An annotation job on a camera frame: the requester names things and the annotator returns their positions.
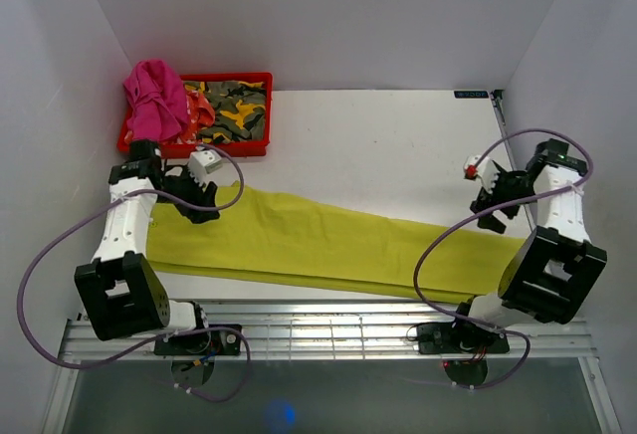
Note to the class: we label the aluminium rail frame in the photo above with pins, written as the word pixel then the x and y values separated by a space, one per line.
pixel 395 153

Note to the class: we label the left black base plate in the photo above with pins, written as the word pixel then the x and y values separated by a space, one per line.
pixel 224 340

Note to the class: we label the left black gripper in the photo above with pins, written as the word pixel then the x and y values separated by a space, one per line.
pixel 206 199

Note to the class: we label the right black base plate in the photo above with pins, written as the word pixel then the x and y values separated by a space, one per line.
pixel 428 342

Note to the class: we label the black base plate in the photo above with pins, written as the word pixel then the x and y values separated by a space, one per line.
pixel 224 340
pixel 428 342

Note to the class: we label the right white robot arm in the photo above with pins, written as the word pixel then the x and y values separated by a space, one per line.
pixel 550 276

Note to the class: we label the camouflage garment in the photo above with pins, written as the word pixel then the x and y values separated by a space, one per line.
pixel 240 110

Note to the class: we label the orange patterned garment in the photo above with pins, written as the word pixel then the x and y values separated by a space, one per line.
pixel 200 115

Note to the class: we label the red plastic bin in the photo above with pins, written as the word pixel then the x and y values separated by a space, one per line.
pixel 173 149

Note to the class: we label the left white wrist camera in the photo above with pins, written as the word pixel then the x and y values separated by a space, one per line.
pixel 202 163

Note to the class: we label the yellow-green trousers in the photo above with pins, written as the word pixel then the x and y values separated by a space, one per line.
pixel 286 239

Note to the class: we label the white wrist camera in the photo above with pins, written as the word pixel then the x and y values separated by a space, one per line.
pixel 483 169
pixel 202 163

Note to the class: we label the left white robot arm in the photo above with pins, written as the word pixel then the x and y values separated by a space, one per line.
pixel 120 291

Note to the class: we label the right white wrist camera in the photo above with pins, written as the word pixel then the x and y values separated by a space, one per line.
pixel 483 169

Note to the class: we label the pink garment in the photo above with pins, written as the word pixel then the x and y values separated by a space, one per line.
pixel 157 97

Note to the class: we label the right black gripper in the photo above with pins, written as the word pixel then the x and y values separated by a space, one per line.
pixel 485 200

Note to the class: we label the blue table label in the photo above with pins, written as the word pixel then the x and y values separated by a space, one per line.
pixel 470 95

